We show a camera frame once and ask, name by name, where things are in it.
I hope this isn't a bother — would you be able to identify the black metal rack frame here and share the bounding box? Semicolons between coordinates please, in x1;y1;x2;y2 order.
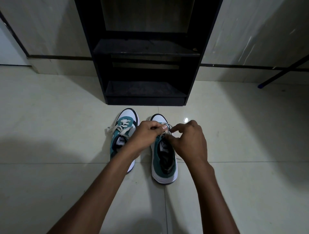
258;54;309;89

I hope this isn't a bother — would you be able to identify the person's right hand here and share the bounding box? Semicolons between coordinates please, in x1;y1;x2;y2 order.
164;120;212;169

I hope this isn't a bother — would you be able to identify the person's left hand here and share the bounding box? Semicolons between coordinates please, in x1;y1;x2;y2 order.
125;120;168;157

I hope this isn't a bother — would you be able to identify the green white sneaker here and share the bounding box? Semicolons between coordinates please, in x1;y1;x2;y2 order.
149;113;183;185
105;108;140;175

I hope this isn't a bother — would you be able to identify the dark door frame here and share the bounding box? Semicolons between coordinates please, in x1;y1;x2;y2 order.
0;10;33;67

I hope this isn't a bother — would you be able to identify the person's right forearm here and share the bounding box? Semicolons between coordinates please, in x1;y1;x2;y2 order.
188;161;241;234

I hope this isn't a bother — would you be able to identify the black wooden shoe rack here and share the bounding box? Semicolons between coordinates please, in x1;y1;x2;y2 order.
74;0;224;106

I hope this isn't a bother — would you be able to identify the white door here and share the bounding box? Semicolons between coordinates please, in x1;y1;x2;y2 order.
0;19;32;66

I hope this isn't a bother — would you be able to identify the person's left forearm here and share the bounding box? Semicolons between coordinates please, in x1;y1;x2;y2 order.
47;144;138;234

